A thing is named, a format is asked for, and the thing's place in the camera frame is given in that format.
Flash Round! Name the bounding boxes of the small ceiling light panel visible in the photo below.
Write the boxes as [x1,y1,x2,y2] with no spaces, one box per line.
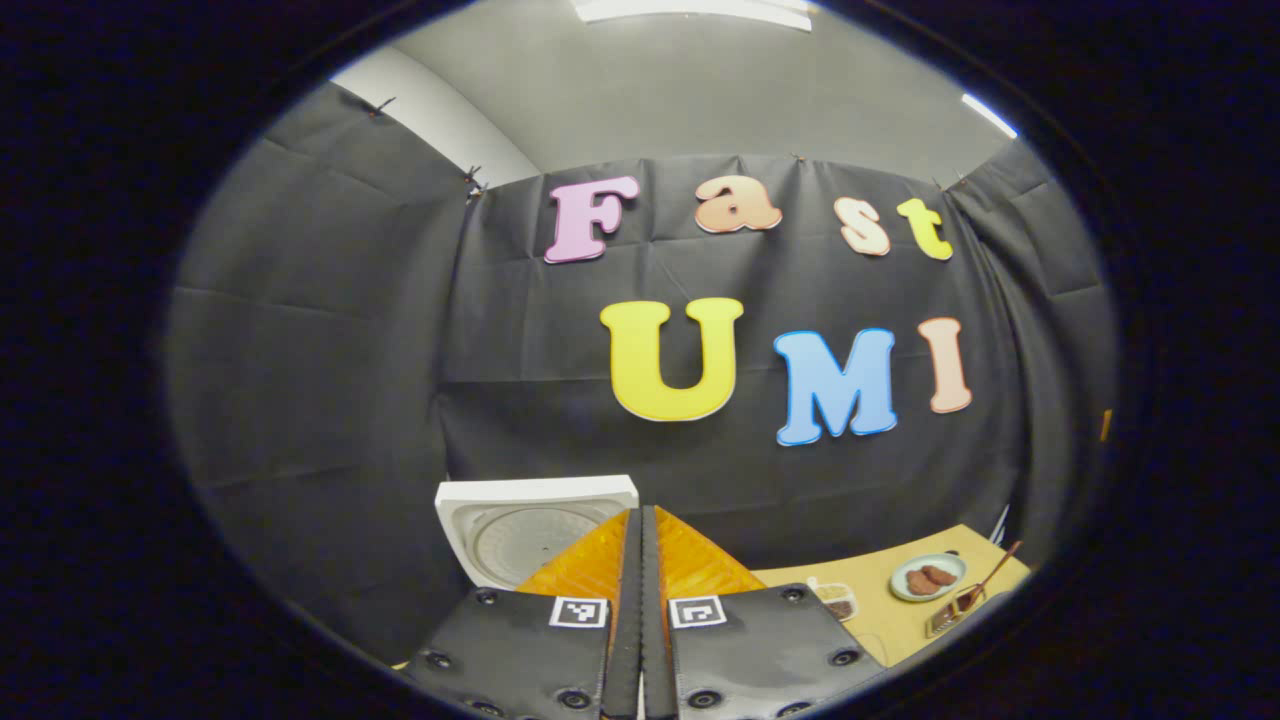
[962,93,1019,138]

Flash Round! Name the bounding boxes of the white divided grain dish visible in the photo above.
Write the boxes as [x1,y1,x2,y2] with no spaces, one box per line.
[808,577,858,623]

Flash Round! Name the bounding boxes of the pale green plate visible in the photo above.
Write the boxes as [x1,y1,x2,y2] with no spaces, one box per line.
[890,553,968,603]

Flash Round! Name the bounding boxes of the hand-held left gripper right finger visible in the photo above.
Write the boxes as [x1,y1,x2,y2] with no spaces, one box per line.
[641,505,889,720]

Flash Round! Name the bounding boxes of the black backdrop cloth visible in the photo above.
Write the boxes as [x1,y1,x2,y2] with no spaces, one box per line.
[165,82,1119,666]

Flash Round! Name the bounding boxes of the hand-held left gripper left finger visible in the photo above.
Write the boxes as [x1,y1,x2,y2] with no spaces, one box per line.
[400,507,643,720]

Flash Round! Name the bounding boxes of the brown wooden spoon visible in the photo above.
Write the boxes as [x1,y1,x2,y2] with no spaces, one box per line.
[950,540,1023,616]

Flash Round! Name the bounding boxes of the white rice cooker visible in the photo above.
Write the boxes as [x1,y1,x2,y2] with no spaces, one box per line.
[435,475,641,591]

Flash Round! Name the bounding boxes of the metal wire chopstick holder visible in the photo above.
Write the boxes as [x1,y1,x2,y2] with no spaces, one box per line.
[925,585,986,639]

